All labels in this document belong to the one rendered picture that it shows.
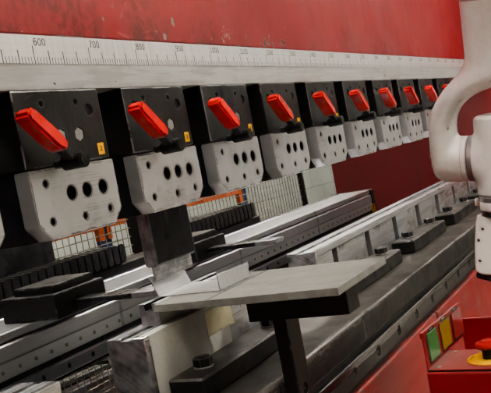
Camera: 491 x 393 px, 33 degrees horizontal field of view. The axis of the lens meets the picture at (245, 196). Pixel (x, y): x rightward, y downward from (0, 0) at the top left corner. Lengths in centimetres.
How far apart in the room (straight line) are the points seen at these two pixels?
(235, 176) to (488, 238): 43
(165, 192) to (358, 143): 77
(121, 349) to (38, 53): 39
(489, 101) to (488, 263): 180
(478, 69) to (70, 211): 70
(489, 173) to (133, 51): 61
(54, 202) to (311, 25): 89
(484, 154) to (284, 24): 45
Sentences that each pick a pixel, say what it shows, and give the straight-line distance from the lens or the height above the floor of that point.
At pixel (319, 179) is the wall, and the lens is 944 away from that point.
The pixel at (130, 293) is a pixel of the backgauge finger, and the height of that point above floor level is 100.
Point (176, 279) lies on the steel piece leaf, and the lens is 119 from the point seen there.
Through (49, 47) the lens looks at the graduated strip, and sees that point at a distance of 98.
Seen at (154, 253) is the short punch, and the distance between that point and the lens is 112.
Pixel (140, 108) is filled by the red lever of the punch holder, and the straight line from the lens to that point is 103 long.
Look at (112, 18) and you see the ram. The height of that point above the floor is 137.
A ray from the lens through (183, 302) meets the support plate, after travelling 107.
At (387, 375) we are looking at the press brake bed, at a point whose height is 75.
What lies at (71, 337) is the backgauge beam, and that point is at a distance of 135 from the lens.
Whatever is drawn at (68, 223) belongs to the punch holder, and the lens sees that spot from 94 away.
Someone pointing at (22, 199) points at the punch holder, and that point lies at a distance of 91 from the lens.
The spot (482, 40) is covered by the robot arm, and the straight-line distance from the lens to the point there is 134.
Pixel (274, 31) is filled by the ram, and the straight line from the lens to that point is 152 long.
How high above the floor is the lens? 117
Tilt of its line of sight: 3 degrees down
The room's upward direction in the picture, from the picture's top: 11 degrees counter-clockwise
